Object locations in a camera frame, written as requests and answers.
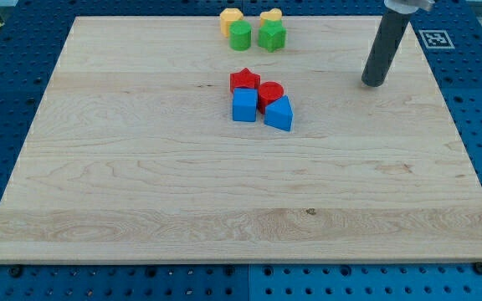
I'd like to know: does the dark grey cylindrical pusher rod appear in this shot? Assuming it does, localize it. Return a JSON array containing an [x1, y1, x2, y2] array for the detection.
[[361, 9, 412, 87]]

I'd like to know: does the silver rod mount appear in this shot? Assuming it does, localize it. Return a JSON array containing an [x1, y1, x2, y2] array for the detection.
[[383, 0, 434, 14]]

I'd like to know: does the white fiducial marker tag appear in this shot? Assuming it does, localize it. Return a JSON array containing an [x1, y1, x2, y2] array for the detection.
[[419, 29, 454, 49]]

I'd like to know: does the yellow heart block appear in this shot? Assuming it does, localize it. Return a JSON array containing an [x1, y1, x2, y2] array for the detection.
[[259, 8, 283, 26]]

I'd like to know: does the green star block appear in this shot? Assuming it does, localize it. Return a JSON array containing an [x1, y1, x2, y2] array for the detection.
[[258, 20, 287, 52]]

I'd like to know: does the red cylinder block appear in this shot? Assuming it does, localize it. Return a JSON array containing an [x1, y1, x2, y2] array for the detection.
[[257, 81, 285, 115]]

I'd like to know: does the blue triangular block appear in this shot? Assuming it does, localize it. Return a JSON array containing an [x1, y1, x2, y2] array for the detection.
[[264, 95, 294, 131]]

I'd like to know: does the green cylinder block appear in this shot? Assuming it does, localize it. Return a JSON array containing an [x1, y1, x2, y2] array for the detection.
[[229, 20, 252, 51]]

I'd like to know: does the red star block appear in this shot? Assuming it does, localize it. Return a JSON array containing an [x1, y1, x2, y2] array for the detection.
[[229, 68, 261, 93]]

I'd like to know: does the yellow hexagon block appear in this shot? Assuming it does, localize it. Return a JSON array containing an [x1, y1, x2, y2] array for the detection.
[[219, 8, 244, 38]]

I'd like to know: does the blue cube block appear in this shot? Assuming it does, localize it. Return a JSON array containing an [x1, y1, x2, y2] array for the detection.
[[232, 88, 258, 122]]

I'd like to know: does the black bolt front right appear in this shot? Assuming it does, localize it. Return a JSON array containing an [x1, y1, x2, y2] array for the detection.
[[473, 262, 482, 275]]

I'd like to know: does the black bolt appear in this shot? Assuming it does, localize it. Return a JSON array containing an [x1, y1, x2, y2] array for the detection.
[[8, 265, 23, 278], [473, 262, 482, 275]]

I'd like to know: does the light wooden board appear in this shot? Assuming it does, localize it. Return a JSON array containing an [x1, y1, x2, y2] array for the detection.
[[0, 16, 482, 264]]

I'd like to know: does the black bolt front left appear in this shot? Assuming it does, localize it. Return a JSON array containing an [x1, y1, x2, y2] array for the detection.
[[8, 265, 23, 278]]

